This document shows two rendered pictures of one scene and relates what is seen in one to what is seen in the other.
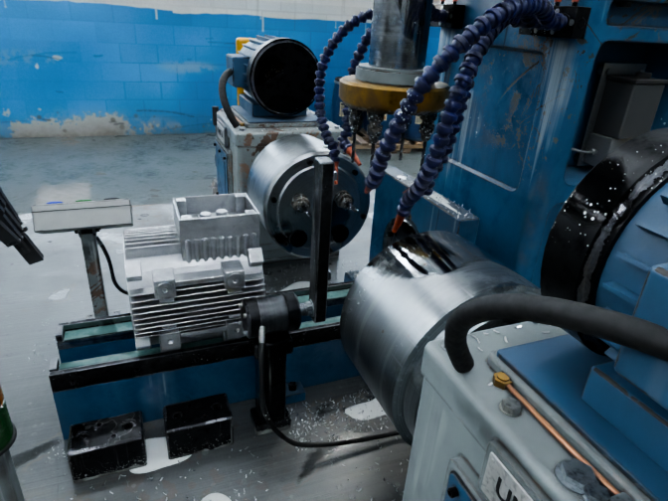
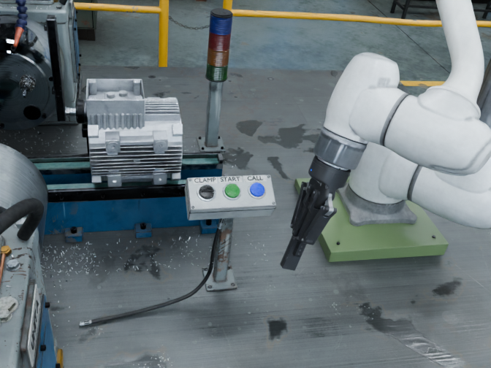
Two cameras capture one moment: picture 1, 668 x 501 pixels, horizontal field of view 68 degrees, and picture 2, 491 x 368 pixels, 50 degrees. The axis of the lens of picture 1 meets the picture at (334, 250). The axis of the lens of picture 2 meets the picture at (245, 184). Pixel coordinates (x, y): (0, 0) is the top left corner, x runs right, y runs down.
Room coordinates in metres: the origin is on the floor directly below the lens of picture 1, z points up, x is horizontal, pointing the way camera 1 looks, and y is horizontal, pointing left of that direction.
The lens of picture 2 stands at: (1.72, 0.60, 1.69)
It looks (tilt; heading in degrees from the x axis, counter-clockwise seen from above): 36 degrees down; 186
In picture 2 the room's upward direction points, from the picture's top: 8 degrees clockwise
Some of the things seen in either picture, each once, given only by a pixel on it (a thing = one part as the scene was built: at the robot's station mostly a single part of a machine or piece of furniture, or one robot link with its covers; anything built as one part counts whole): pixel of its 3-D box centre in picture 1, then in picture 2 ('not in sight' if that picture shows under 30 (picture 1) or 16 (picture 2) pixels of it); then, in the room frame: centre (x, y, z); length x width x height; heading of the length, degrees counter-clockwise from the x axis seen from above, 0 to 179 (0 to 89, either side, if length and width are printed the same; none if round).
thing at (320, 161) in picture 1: (319, 245); (57, 71); (0.66, 0.02, 1.12); 0.04 x 0.03 x 0.26; 113
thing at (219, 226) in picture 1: (216, 226); (115, 104); (0.74, 0.19, 1.11); 0.12 x 0.11 x 0.07; 113
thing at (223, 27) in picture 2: not in sight; (221, 23); (0.35, 0.34, 1.19); 0.06 x 0.06 x 0.04
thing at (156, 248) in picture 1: (194, 280); (134, 139); (0.72, 0.23, 1.02); 0.20 x 0.19 x 0.19; 113
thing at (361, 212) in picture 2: not in sight; (372, 191); (0.51, 0.82, 0.86); 0.22 x 0.18 x 0.06; 19
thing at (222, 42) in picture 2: not in sight; (219, 39); (0.35, 0.34, 1.14); 0.06 x 0.06 x 0.04
